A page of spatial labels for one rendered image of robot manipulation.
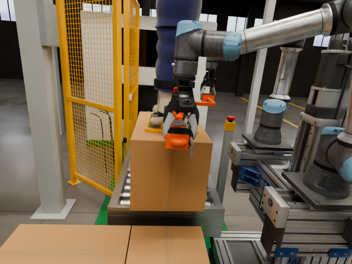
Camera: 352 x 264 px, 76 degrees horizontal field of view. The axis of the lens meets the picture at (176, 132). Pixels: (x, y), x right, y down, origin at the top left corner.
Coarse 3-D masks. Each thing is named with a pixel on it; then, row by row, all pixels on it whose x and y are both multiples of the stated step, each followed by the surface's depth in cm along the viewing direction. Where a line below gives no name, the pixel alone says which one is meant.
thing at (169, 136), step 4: (172, 128) 76; (176, 128) 77; (180, 128) 77; (184, 128) 77; (168, 132) 72; (172, 132) 73; (176, 132) 73; (180, 132) 73; (184, 132) 73; (168, 136) 71; (172, 136) 71; (176, 136) 71; (180, 136) 71; (184, 136) 71; (188, 136) 71; (168, 140) 71; (188, 140) 72; (168, 144) 72; (188, 144) 72; (168, 148) 72; (172, 148) 72; (176, 148) 72; (180, 148) 72; (184, 148) 72
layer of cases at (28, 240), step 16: (32, 224) 123; (48, 224) 124; (16, 240) 112; (32, 240) 112; (48, 240) 113; (64, 240) 114; (80, 240) 114; (96, 240) 115; (112, 240) 116; (128, 240) 117; (144, 240) 117; (160, 240) 118; (176, 240) 119; (192, 240) 120; (0, 256) 103; (16, 256) 103; (32, 256) 104; (48, 256) 105; (64, 256) 105; (80, 256) 106; (96, 256) 106; (112, 256) 107; (128, 256) 108; (144, 256) 108; (160, 256) 109; (176, 256) 110; (192, 256) 110
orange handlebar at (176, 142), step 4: (208, 100) 151; (212, 100) 146; (196, 104) 137; (200, 104) 137; (204, 104) 137; (208, 104) 137; (212, 104) 137; (176, 116) 96; (180, 116) 97; (172, 140) 70; (176, 140) 70; (180, 140) 70; (184, 140) 71; (172, 144) 71; (176, 144) 70; (180, 144) 70; (184, 144) 70
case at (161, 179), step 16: (144, 112) 161; (144, 128) 125; (144, 144) 108; (160, 144) 109; (208, 144) 111; (144, 160) 111; (160, 160) 111; (176, 160) 112; (192, 160) 113; (208, 160) 114; (144, 176) 113; (160, 176) 114; (176, 176) 115; (192, 176) 116; (208, 176) 117; (144, 192) 116; (160, 192) 117; (176, 192) 118; (192, 192) 119; (144, 208) 119; (160, 208) 120; (176, 208) 121; (192, 208) 122
